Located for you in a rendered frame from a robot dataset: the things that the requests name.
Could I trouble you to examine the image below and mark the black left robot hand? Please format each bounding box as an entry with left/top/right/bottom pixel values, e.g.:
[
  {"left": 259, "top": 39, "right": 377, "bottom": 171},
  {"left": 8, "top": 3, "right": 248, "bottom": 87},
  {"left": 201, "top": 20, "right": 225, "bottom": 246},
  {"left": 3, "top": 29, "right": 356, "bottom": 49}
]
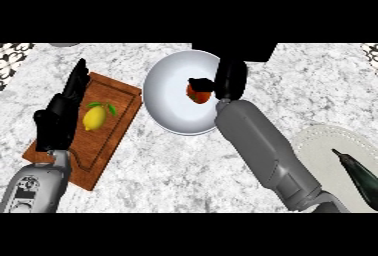
[{"left": 33, "top": 58, "right": 92, "bottom": 153}]

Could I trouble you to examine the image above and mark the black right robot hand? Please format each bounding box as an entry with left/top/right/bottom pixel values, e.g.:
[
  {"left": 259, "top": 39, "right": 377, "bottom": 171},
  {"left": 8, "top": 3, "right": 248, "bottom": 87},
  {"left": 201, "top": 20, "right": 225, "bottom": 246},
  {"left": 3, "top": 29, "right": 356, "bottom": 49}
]
[{"left": 188, "top": 58, "right": 250, "bottom": 102}]

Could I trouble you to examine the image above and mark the red tomato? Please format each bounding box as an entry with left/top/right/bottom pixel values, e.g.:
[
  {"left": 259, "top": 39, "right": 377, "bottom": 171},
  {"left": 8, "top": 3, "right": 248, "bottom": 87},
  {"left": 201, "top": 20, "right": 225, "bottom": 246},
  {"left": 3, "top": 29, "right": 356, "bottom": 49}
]
[{"left": 185, "top": 83, "right": 213, "bottom": 105}]

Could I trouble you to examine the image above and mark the white bowl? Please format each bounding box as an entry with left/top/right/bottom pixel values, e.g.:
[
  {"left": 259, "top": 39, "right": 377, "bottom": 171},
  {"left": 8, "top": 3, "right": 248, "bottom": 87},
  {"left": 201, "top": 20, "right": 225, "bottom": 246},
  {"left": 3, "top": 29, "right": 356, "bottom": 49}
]
[{"left": 142, "top": 49, "right": 223, "bottom": 137}]

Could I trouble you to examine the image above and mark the pale oval placemat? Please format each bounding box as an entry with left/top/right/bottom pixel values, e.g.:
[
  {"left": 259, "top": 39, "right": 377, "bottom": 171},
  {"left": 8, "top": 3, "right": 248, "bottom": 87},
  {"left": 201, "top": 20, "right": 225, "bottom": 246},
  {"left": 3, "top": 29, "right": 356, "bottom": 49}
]
[{"left": 290, "top": 124, "right": 378, "bottom": 214}]

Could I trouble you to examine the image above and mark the yellow lemon with leaves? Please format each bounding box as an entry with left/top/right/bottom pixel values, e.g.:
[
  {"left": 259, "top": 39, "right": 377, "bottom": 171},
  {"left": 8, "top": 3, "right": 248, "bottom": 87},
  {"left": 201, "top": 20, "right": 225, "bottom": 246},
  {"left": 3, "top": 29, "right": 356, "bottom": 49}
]
[{"left": 82, "top": 101, "right": 119, "bottom": 132}]

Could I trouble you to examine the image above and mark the brown wooden cutting board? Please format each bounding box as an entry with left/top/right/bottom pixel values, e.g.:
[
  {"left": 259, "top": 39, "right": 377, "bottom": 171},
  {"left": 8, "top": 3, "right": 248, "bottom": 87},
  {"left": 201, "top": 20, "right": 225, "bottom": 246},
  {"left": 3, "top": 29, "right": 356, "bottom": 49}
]
[{"left": 21, "top": 71, "right": 145, "bottom": 192}]

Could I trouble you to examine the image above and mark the black white patterned tile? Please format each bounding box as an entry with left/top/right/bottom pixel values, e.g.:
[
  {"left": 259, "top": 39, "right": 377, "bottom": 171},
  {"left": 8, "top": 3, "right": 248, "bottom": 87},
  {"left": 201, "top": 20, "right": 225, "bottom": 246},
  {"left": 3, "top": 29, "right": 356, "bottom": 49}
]
[
  {"left": 0, "top": 43, "right": 37, "bottom": 92},
  {"left": 361, "top": 43, "right": 378, "bottom": 68}
]

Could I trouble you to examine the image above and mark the dark green eggplant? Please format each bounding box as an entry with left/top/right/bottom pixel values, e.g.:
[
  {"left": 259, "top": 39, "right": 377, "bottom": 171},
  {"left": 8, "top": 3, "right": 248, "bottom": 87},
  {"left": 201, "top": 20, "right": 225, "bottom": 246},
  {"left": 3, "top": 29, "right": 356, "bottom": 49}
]
[{"left": 331, "top": 148, "right": 378, "bottom": 212}]

